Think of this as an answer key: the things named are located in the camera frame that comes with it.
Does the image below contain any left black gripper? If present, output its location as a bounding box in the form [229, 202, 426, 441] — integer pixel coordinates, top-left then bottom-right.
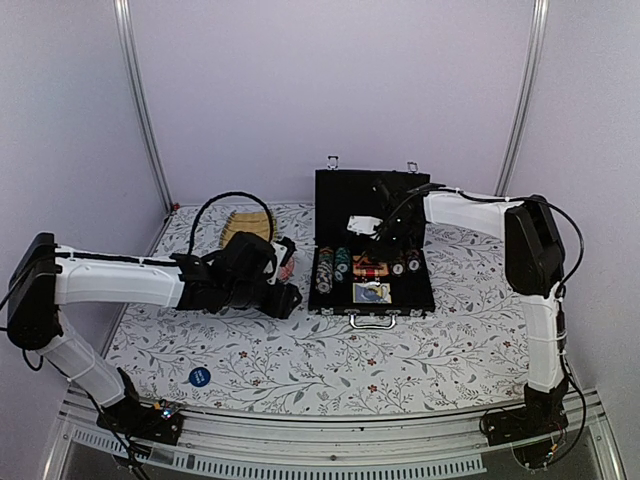
[223, 277, 303, 319]

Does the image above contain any black poker set case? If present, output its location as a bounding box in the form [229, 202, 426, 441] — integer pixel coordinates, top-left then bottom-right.
[308, 156, 435, 329]

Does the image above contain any blue playing card deck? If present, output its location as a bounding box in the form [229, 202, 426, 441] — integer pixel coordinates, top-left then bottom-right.
[352, 281, 392, 304]

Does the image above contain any blue round button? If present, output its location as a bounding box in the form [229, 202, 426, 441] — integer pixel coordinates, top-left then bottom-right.
[188, 367, 211, 388]

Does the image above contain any black triangular all-in button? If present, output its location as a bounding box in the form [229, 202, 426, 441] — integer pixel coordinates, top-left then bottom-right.
[354, 255, 376, 268]

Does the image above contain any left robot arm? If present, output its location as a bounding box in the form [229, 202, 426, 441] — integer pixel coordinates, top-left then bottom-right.
[1, 232, 302, 434]

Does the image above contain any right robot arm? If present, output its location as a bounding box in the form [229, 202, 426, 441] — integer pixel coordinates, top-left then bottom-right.
[365, 179, 576, 436]

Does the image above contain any salmon black chip stack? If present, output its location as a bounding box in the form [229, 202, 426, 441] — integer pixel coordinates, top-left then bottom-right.
[390, 253, 408, 276]

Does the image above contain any green blue chip stack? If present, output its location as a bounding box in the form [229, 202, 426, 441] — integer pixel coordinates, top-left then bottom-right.
[334, 247, 352, 283]

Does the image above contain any red patterned bowl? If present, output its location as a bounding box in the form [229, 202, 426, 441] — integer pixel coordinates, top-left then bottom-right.
[279, 256, 295, 282]

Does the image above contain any woven bamboo tray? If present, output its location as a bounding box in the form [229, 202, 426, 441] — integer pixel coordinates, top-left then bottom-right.
[219, 211, 276, 248]

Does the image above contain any blue tan chip stack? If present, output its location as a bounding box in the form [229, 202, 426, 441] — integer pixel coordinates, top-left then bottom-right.
[315, 247, 334, 294]

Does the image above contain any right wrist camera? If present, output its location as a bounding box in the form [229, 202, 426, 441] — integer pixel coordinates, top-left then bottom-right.
[346, 215, 383, 237]

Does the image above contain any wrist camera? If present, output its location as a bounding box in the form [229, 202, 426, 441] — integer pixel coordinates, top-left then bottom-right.
[264, 237, 296, 285]
[346, 215, 383, 237]

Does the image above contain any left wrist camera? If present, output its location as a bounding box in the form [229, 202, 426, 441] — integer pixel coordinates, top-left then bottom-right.
[264, 237, 296, 285]

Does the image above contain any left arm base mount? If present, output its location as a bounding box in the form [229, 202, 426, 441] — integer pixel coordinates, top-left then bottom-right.
[97, 398, 184, 446]

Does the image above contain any right aluminium frame post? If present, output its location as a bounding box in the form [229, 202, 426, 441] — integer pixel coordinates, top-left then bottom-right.
[494, 0, 550, 196]

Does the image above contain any aluminium frame post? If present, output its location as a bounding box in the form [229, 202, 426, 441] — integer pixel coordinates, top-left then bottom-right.
[113, 0, 174, 213]
[494, 0, 550, 196]

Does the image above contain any front aluminium rail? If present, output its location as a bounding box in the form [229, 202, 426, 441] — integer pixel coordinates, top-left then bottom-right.
[42, 387, 626, 480]

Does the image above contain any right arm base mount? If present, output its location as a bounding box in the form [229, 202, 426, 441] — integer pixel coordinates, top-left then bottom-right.
[479, 401, 569, 446]

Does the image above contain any left aluminium frame post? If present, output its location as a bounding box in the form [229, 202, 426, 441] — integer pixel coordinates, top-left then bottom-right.
[113, 0, 174, 213]

